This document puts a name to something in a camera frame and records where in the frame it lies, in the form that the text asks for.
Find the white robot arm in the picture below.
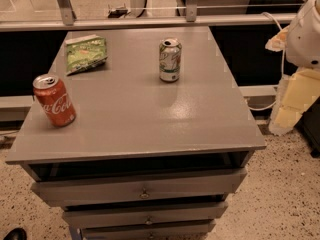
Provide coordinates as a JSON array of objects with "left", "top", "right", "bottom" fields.
[{"left": 286, "top": 0, "right": 320, "bottom": 69}]

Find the white green 7up can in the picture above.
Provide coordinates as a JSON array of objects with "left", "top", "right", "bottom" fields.
[{"left": 159, "top": 37, "right": 182, "bottom": 82}]

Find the red Coca-Cola can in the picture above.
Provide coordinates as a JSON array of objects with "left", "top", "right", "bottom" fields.
[{"left": 33, "top": 74, "right": 76, "bottom": 127}]

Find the grey drawer cabinet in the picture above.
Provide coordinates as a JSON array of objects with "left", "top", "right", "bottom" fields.
[{"left": 5, "top": 25, "right": 267, "bottom": 240}]

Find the top grey drawer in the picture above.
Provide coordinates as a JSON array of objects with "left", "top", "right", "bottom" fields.
[{"left": 31, "top": 168, "right": 247, "bottom": 207}]

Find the grey drawer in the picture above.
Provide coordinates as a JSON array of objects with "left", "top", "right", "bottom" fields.
[
  {"left": 31, "top": 168, "right": 247, "bottom": 207},
  {"left": 63, "top": 202, "right": 228, "bottom": 228},
  {"left": 82, "top": 220, "right": 215, "bottom": 240}
]

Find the green chip bag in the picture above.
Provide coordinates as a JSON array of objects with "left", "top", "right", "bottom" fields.
[{"left": 65, "top": 34, "right": 107, "bottom": 76}]

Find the small dark floor device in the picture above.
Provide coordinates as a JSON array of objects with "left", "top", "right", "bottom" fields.
[{"left": 108, "top": 6, "right": 128, "bottom": 18}]

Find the bottom grey drawer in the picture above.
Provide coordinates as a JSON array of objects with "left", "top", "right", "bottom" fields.
[{"left": 82, "top": 220, "right": 215, "bottom": 240}]

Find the grey metal railing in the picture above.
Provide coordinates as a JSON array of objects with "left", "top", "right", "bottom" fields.
[{"left": 0, "top": 0, "right": 306, "bottom": 32}]

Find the middle grey drawer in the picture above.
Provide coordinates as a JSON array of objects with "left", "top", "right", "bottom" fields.
[{"left": 63, "top": 202, "right": 228, "bottom": 228}]

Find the black shoe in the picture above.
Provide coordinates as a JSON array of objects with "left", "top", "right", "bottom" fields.
[{"left": 3, "top": 228, "right": 27, "bottom": 240}]

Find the white cable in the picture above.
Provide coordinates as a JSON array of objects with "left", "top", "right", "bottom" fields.
[{"left": 247, "top": 11, "right": 288, "bottom": 112}]

